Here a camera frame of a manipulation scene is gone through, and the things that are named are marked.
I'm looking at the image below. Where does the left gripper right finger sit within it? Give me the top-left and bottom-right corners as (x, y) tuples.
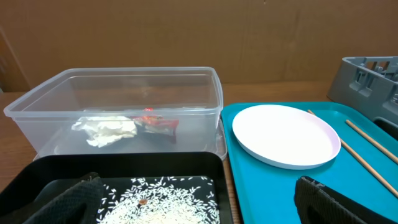
(294, 176), (397, 224)

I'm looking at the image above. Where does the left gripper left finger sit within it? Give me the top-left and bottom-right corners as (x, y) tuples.
(0, 171), (105, 224)

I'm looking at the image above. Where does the white tissue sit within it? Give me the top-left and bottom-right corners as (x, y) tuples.
(71, 116), (137, 148)

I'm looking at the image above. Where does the red snack wrapper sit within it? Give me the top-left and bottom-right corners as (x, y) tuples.
(130, 114), (179, 144)

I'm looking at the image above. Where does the grey dishwasher rack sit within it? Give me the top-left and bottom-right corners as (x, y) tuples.
(327, 56), (397, 139)

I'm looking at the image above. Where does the black tray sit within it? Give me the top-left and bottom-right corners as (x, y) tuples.
(1, 152), (233, 223)

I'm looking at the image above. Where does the teal serving tray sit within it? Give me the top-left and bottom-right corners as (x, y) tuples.
(221, 101), (397, 223)

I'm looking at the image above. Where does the white rice pile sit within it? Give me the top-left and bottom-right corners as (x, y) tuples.
(96, 176), (221, 224)

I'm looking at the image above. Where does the left wooden chopstick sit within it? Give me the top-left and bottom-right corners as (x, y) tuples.
(307, 108), (398, 200)

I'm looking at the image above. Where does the wooden chopstick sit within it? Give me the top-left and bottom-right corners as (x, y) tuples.
(345, 119), (398, 164)
(307, 108), (398, 200)

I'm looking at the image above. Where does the large white plate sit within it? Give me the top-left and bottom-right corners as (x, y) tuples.
(232, 105), (341, 170)

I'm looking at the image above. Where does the right wooden chopstick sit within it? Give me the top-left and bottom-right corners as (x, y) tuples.
(345, 119), (398, 164)

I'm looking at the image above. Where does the clear plastic bin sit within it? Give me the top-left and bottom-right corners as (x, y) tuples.
(4, 67), (227, 158)

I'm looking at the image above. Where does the cardboard wall panel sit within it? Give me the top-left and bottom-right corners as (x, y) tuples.
(1, 0), (397, 86)

